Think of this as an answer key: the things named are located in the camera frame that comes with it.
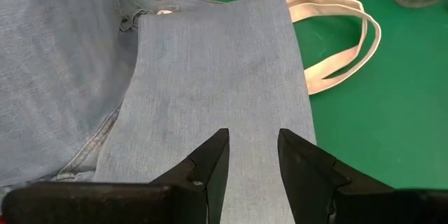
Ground green table mat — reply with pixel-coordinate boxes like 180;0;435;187
122;0;448;190

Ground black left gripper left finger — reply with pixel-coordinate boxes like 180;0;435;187
1;128;230;224

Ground light blue denim jeans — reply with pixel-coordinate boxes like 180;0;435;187
0;0;318;224

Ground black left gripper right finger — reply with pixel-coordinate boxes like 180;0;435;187
278;128;448;224

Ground cream printed tote bag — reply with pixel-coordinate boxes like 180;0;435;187
286;0;382;96

